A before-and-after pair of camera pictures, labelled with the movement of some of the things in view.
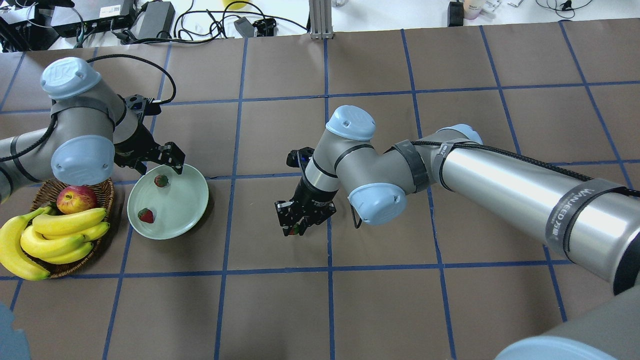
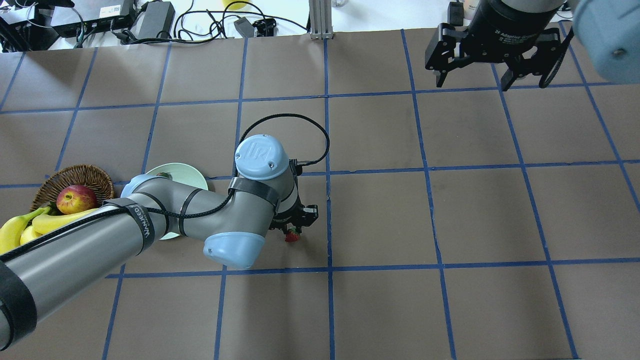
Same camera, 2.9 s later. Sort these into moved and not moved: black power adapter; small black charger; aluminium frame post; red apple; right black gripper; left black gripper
Moved: left black gripper; right black gripper
Not moved: small black charger; black power adapter; aluminium frame post; red apple
